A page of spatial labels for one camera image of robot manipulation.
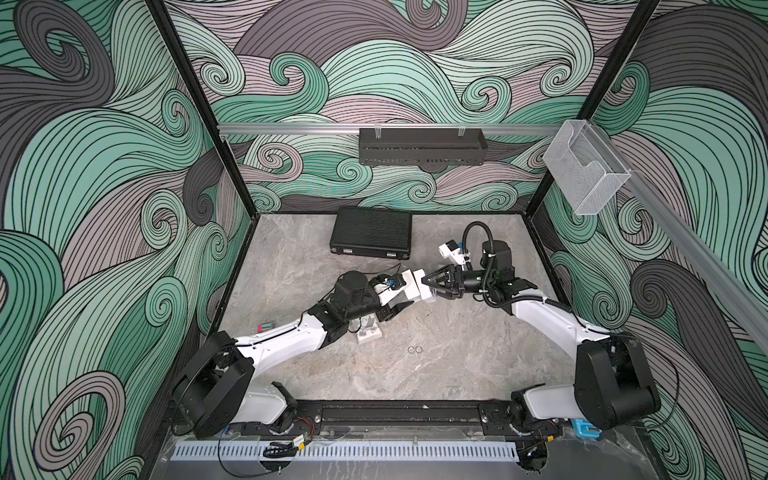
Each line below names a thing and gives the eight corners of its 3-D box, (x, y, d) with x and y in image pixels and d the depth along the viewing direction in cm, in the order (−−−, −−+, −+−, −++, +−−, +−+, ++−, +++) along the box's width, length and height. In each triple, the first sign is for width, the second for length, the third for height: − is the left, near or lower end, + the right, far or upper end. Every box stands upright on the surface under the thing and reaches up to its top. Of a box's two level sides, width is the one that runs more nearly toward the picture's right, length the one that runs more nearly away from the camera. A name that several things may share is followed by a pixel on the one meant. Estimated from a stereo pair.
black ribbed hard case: (329, 254, 108) (327, 245, 104) (340, 215, 122) (339, 206, 118) (409, 261, 106) (411, 252, 102) (411, 220, 120) (412, 211, 116)
